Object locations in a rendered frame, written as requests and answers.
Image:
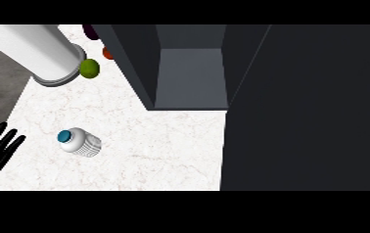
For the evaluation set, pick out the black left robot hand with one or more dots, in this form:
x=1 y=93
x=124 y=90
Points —
x=8 y=145

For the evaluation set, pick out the white water bottle blue cap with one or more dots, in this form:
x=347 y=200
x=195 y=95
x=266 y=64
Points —
x=82 y=142

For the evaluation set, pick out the dark grey open cabinet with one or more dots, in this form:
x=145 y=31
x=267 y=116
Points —
x=188 y=70

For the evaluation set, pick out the green round fruit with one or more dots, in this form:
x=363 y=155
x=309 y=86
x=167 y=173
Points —
x=89 y=68

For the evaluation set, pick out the red round fruit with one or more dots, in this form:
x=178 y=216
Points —
x=108 y=53

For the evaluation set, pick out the dark purple round fruit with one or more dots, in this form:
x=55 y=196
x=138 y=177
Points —
x=91 y=32

